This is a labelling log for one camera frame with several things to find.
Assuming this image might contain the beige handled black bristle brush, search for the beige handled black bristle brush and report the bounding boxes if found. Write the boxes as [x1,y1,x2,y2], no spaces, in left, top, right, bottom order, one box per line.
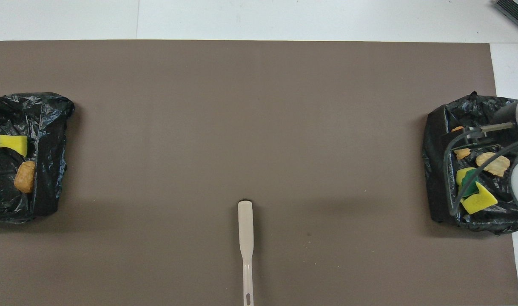
[237,200,255,306]

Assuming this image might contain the beige foam chunk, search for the beige foam chunk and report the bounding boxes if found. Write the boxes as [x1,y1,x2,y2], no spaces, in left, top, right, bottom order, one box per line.
[451,126,471,160]
[475,152,511,178]

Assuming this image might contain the notched yellow green sponge piece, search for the notched yellow green sponge piece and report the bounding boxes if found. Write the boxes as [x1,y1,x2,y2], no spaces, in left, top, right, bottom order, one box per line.
[456,167,479,198]

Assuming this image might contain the yellow sponge chunk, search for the yellow sponge chunk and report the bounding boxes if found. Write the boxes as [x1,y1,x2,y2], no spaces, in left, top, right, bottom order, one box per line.
[461,182,498,215]

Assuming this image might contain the brown rounded foam chunk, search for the brown rounded foam chunk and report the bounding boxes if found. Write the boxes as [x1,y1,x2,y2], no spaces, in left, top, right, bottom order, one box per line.
[14,161,36,194]

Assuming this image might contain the small green yellow sponge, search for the small green yellow sponge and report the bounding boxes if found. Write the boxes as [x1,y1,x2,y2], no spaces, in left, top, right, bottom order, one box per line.
[0,135,28,157]

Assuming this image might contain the black bag lined bin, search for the black bag lined bin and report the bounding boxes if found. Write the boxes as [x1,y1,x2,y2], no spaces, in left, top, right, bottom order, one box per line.
[0,92,75,224]
[422,91,518,235]

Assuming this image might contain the brown table mat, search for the brown table mat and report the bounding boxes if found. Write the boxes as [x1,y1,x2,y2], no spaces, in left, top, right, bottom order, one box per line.
[0,40,518,306]

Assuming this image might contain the dark ribbed panel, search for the dark ribbed panel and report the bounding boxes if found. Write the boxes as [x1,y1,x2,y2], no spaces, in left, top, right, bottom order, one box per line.
[494,0,518,37]

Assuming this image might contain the right arm gripper cable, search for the right arm gripper cable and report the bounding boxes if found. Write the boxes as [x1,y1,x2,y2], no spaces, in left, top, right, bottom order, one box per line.
[443,122,518,217]

